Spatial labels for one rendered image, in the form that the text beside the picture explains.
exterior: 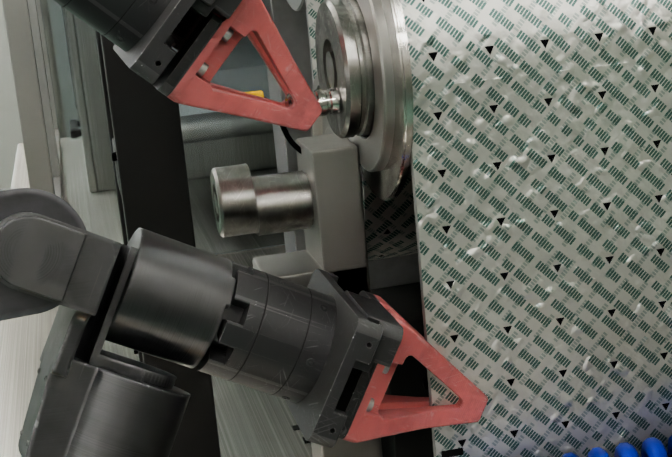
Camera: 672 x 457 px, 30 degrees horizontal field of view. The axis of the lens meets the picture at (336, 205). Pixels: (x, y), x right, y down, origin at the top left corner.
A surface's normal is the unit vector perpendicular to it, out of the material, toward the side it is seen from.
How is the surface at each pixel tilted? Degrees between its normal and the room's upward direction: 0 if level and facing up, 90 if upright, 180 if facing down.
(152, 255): 50
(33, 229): 80
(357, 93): 103
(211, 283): 55
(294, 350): 84
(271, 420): 0
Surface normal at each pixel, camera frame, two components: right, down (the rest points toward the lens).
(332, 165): 0.22, 0.20
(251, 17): 0.50, 0.40
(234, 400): -0.09, -0.97
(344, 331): -0.90, -0.34
